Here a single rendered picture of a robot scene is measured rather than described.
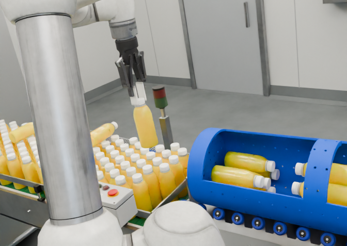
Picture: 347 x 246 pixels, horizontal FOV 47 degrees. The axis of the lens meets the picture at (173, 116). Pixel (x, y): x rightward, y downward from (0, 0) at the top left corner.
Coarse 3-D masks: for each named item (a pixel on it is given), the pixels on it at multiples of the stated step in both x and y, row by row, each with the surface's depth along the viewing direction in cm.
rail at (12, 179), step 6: (0, 174) 201; (6, 180) 200; (12, 180) 196; (18, 180) 193; (24, 180) 190; (30, 186) 189; (42, 186) 183; (138, 210) 151; (144, 210) 151; (138, 216) 153; (144, 216) 151
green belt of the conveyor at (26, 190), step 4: (0, 184) 208; (12, 184) 206; (12, 188) 202; (24, 188) 200; (28, 192) 195; (40, 192) 193; (44, 196) 189; (184, 196) 169; (188, 196) 169; (180, 200) 167; (136, 216) 162; (132, 220) 160; (136, 220) 159; (140, 220) 159; (144, 220) 159; (136, 224) 157; (140, 224) 157
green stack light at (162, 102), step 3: (165, 96) 198; (156, 99) 197; (159, 99) 196; (162, 99) 197; (165, 99) 198; (156, 102) 198; (159, 102) 197; (162, 102) 197; (165, 102) 198; (156, 105) 199; (159, 105) 198; (162, 105) 198; (165, 105) 199
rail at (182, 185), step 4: (184, 180) 166; (180, 184) 164; (184, 184) 166; (176, 188) 161; (180, 188) 163; (172, 192) 159; (176, 192) 161; (168, 196) 157; (172, 196) 159; (164, 200) 155; (168, 200) 157; (160, 204) 153; (164, 204) 155; (156, 208) 151; (152, 212) 149
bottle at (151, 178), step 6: (144, 174) 161; (150, 174) 160; (144, 180) 161; (150, 180) 160; (156, 180) 162; (150, 186) 161; (156, 186) 162; (150, 192) 162; (156, 192) 162; (156, 198) 163; (156, 204) 164
